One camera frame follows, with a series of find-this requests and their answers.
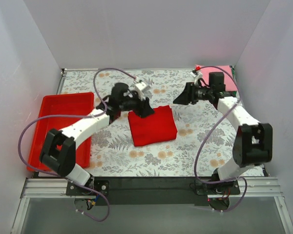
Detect red t shirt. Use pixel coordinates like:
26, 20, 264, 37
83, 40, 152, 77
128, 105, 177, 147

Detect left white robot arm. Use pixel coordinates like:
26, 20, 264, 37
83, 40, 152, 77
40, 81, 155, 195

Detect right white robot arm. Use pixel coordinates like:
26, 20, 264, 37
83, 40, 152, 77
174, 70, 273, 194

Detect pink folded t shirt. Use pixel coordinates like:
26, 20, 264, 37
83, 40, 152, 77
199, 65, 238, 91

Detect green folded t shirt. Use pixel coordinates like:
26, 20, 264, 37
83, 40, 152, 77
228, 65, 238, 97

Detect red plastic tray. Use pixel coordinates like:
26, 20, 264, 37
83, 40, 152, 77
28, 92, 94, 171

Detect floral patterned table mat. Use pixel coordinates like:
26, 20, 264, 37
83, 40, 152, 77
61, 69, 236, 176

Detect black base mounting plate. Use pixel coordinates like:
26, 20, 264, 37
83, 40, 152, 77
65, 176, 241, 207

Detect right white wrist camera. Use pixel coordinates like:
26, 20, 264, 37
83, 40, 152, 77
190, 65, 206, 87

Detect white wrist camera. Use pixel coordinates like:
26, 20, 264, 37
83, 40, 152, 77
190, 65, 206, 87
134, 81, 149, 97

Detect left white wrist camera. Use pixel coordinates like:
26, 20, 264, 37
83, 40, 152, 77
134, 81, 149, 97

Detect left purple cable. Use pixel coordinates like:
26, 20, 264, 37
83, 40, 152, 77
18, 67, 140, 222

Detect purple cable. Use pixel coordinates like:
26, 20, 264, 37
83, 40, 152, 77
190, 65, 248, 213
18, 67, 140, 222

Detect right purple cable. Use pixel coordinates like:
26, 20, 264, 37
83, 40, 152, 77
190, 65, 248, 213

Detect aluminium frame rail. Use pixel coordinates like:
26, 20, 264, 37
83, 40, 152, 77
11, 176, 293, 234

